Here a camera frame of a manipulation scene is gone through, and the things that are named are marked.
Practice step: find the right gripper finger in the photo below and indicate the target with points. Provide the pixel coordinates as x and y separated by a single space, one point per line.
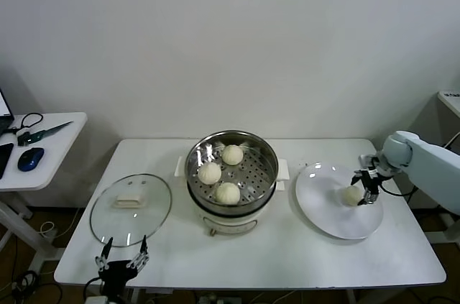
368 198
357 178

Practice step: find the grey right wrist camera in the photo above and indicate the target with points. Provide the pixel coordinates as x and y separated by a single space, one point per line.
369 161

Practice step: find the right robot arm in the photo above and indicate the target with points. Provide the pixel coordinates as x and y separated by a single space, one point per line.
431 164

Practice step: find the round glass pot lid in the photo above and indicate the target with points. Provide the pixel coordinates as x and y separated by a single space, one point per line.
129 200

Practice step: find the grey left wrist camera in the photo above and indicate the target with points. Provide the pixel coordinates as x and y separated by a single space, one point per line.
96 300

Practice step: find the white table with label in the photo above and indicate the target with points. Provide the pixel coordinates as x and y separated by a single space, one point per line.
451 102

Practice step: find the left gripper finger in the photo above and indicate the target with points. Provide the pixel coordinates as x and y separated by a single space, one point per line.
104 255
141 255

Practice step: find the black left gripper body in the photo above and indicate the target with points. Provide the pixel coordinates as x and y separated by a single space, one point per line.
116 276

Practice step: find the white oval plate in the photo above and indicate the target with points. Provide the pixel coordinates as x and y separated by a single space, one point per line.
320 203

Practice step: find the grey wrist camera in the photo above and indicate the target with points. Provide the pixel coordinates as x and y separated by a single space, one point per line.
369 161
96 300

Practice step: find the computer monitor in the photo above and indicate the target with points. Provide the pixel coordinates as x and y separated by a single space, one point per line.
3 117

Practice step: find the white steamed baozi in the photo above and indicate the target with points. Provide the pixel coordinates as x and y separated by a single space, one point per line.
232 155
350 196
227 193
210 173

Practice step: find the white electric cooking pot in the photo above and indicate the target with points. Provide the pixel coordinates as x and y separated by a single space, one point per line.
230 223

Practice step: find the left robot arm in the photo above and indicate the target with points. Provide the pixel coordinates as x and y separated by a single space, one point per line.
112 298

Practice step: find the black smartphone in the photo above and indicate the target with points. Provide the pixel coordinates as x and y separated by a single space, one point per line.
4 158

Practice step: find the perforated steel steamer basket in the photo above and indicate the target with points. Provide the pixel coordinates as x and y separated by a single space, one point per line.
258 171

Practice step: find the blue computer mouse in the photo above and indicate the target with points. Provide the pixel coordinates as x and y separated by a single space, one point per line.
30 159

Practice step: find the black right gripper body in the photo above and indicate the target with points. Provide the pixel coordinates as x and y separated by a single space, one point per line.
372 182

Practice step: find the white side table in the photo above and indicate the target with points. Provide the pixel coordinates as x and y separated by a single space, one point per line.
54 160

